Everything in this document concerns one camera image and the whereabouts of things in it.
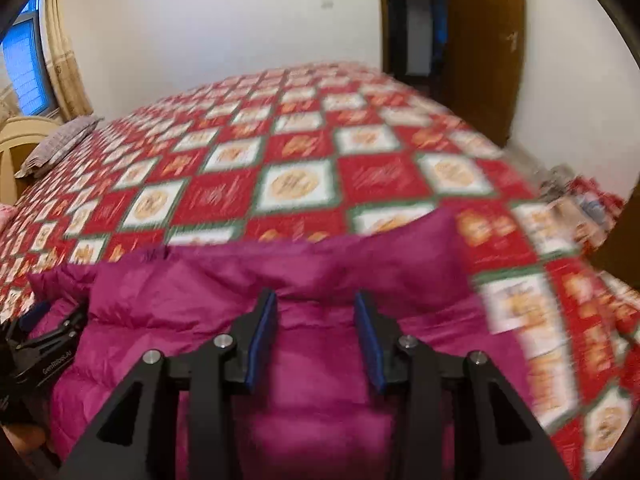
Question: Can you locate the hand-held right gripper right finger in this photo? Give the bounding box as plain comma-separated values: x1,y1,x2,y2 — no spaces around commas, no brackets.
354,291,573,480

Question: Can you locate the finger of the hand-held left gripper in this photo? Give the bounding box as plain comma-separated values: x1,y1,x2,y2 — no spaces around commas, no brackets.
20,300,90,356

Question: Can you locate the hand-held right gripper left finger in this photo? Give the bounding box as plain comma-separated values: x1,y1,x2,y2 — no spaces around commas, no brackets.
57,289,278,480

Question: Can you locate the purple down jacket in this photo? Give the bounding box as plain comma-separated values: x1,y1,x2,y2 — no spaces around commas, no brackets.
27,207,541,480

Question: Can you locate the person's left forearm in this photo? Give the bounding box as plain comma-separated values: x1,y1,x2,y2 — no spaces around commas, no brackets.
6,424,48,462

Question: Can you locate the bed with red patterned sheet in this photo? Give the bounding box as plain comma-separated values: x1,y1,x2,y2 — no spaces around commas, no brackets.
0,60,640,480

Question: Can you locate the striped grey pillow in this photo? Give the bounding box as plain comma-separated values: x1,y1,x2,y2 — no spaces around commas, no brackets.
14,115,105,180

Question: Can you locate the beige wooden headboard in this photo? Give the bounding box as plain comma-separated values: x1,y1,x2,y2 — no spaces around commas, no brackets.
0,116,63,206

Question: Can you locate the pile of printed cloth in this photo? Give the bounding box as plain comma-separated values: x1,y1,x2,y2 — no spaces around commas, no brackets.
537,162,626,221

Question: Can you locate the brown wooden cabinet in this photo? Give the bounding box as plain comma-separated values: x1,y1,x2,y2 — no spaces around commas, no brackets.
592,190,640,281

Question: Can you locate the narrow beige floral curtain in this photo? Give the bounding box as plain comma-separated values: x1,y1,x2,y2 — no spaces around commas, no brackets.
44,0,95,122

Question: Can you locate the window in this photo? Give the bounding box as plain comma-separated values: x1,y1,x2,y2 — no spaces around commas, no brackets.
0,0,58,118

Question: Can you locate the brown wooden door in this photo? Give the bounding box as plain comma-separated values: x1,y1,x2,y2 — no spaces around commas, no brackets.
442,0,526,148

